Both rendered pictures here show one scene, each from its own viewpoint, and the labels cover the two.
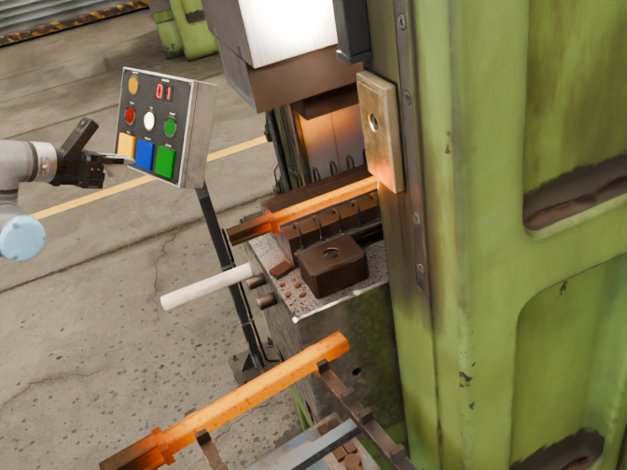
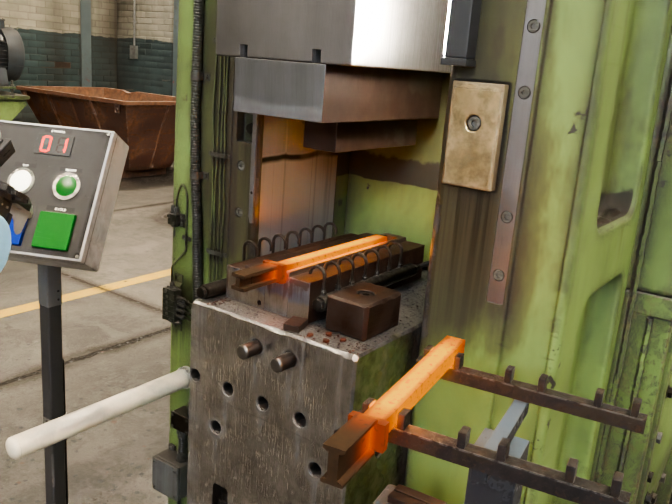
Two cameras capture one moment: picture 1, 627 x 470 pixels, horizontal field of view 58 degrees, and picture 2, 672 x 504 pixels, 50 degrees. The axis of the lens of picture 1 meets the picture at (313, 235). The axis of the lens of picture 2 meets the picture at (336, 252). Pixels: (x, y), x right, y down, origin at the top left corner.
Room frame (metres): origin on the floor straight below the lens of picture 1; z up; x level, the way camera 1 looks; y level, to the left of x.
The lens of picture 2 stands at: (0.00, 0.78, 1.37)
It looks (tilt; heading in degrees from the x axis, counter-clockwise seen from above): 15 degrees down; 320
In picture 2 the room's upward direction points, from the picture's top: 4 degrees clockwise
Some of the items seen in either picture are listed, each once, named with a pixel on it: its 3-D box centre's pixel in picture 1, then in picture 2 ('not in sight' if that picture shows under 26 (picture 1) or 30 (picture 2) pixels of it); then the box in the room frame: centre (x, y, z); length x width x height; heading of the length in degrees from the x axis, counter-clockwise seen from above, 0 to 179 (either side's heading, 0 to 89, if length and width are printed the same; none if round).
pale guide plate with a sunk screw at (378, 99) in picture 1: (381, 132); (474, 135); (0.78, -0.13, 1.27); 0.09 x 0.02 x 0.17; 16
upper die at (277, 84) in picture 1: (336, 43); (346, 90); (1.10, -0.12, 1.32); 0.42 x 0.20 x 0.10; 106
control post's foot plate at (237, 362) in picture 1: (257, 357); not in sight; (1.56, 0.31, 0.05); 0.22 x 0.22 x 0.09; 16
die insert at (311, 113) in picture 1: (365, 78); (364, 131); (1.09, -0.17, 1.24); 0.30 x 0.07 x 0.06; 106
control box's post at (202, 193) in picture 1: (224, 259); (53, 409); (1.56, 0.31, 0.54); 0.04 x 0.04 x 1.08; 16
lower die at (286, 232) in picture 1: (359, 198); (332, 267); (1.10, -0.12, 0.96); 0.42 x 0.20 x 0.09; 106
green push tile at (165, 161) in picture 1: (166, 162); (54, 231); (1.40, 0.35, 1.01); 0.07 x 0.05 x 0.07; 41
